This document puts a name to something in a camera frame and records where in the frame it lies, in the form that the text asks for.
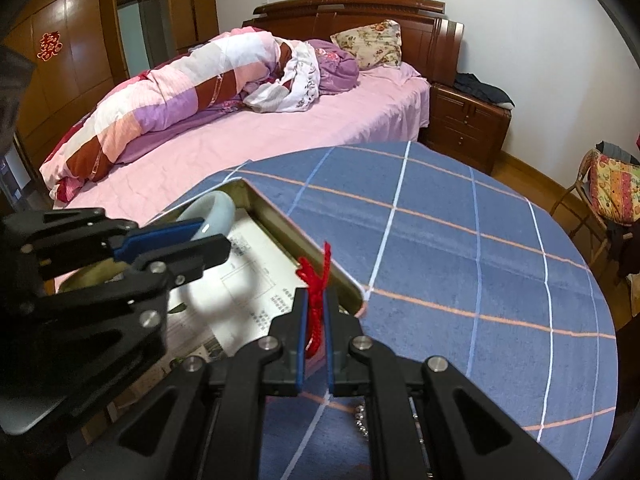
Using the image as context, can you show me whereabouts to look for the wooden chair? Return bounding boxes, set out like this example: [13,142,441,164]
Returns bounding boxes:
[552,141,639,281]

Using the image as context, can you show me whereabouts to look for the purple garment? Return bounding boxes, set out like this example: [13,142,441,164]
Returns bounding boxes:
[308,39,360,96]

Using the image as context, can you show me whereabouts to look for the wooden headboard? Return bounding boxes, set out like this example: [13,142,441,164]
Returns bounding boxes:
[243,0,463,86]

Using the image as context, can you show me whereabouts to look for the silver bead necklace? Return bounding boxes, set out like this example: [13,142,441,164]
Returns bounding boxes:
[351,398,372,441]

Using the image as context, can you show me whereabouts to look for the colourful patchwork cushion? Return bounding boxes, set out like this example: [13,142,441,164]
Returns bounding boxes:
[589,151,640,226]

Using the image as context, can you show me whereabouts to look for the wooden wardrobe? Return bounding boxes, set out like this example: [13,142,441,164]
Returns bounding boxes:
[0,0,222,172]

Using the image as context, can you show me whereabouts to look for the striped pink quilt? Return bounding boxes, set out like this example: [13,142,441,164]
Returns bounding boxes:
[40,27,320,203]

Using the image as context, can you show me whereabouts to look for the red paper decoration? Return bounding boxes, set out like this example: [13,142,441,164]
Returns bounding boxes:
[37,30,63,62]

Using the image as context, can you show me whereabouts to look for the red string ornament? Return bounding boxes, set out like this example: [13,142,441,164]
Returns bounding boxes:
[295,242,331,360]

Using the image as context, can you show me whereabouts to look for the pale jade bangle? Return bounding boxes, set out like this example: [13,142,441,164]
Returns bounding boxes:
[177,191,235,240]

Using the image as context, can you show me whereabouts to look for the blue plaid tablecloth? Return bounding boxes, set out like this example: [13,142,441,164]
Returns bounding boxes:
[181,142,617,479]

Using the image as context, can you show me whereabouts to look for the pink metal tin box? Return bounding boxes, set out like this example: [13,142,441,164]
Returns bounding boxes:
[58,178,369,411]

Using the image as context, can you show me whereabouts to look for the printed paper in tin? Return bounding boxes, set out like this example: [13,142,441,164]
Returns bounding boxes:
[167,209,305,358]

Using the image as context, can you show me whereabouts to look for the floral pillow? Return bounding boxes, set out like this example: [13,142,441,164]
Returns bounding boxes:
[330,20,402,70]

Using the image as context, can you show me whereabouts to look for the wooden nightstand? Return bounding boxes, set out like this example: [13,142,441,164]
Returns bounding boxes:
[419,84,511,174]

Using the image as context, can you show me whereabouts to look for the pink bed mattress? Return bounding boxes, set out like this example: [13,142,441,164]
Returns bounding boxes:
[70,64,431,224]

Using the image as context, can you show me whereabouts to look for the dark clothes on nightstand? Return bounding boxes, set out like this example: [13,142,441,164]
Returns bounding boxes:
[454,73,515,110]

